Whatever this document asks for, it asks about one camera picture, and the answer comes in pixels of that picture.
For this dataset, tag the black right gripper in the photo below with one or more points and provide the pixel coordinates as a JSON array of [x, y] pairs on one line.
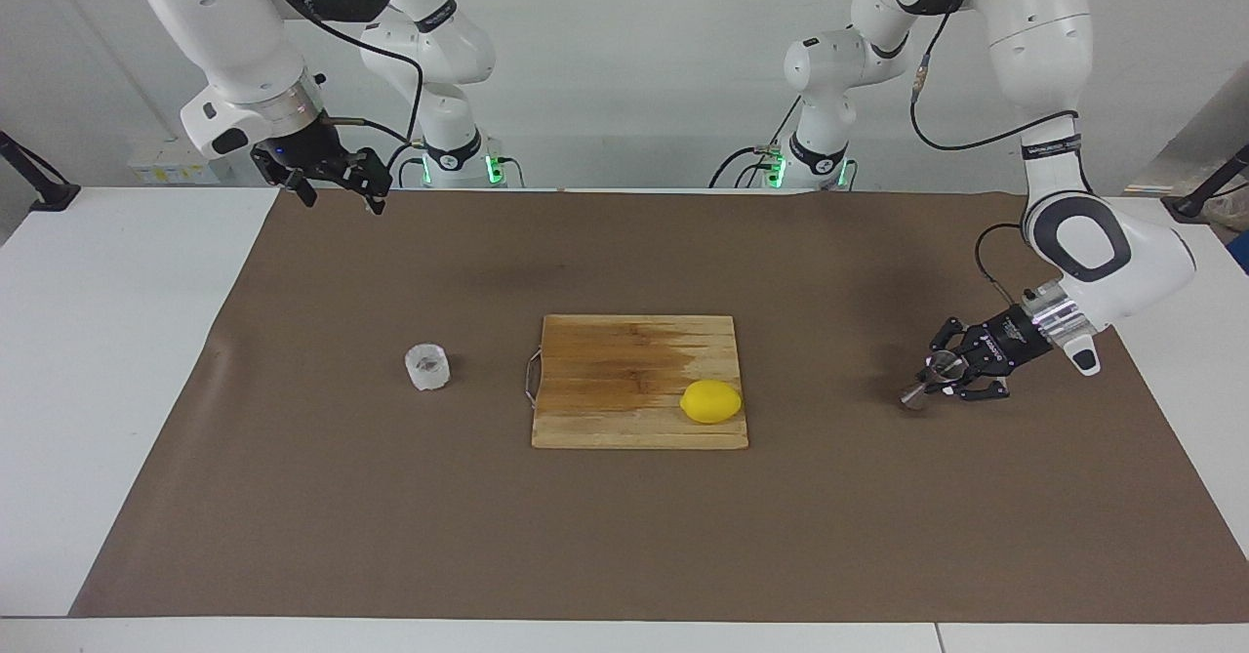
[[302, 153]]

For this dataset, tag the steel double jigger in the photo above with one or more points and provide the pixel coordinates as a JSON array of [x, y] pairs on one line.
[[917, 396]]

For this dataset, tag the brown table mat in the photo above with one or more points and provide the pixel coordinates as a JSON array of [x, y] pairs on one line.
[[624, 536]]

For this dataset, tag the white background box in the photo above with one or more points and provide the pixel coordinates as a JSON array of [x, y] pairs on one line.
[[166, 160]]

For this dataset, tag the yellow lemon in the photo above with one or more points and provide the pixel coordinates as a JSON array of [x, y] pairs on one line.
[[710, 402]]

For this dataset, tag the black clamp stand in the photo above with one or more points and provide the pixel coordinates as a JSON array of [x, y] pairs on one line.
[[1186, 209], [49, 194]]

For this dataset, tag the blue object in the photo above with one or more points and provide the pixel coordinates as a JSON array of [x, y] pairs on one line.
[[1242, 253]]

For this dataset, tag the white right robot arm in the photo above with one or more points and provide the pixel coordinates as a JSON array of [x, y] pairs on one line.
[[224, 28]]

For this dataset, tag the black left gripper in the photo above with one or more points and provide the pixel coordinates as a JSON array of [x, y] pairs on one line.
[[1005, 346]]

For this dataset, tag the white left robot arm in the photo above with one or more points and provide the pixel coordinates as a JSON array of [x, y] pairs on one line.
[[1034, 28]]

